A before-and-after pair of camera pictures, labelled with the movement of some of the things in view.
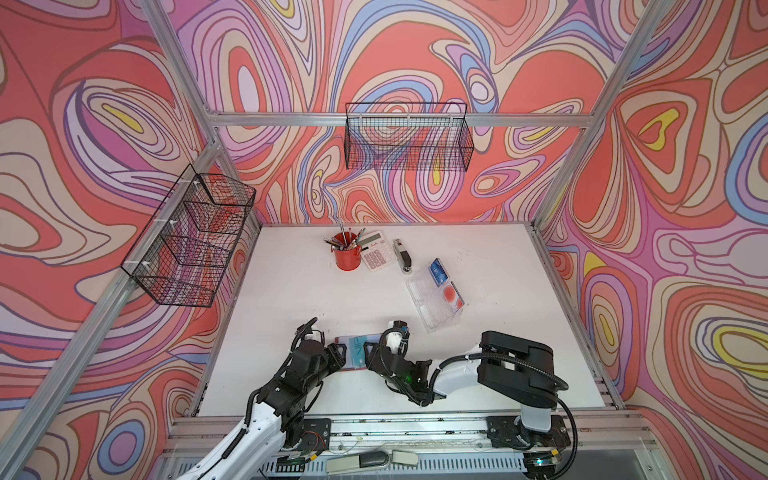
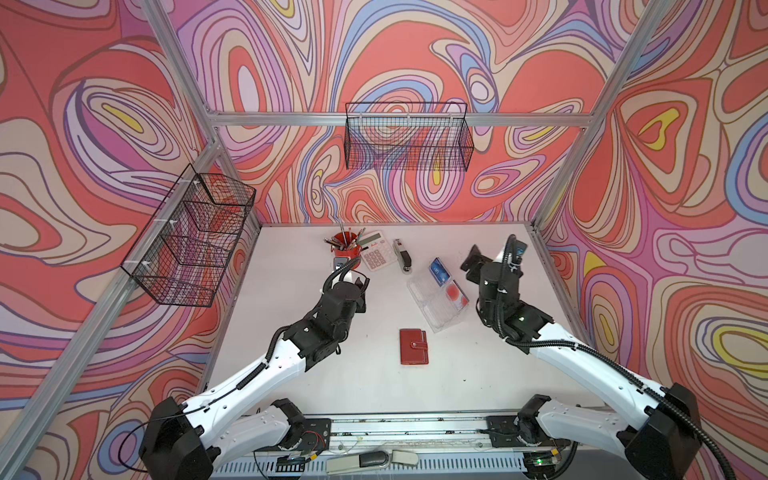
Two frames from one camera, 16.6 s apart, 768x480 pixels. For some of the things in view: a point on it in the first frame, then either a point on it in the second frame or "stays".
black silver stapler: x=404 y=257 stays
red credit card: x=452 y=295 stays
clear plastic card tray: x=434 y=297 stays
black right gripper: x=376 y=348 -> x=481 y=261
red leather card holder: x=345 y=340 -> x=413 y=346
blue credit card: x=438 y=272 stays
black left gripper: x=334 y=358 -> x=360 y=292
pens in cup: x=347 y=242 stays
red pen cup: x=347 y=251 stays
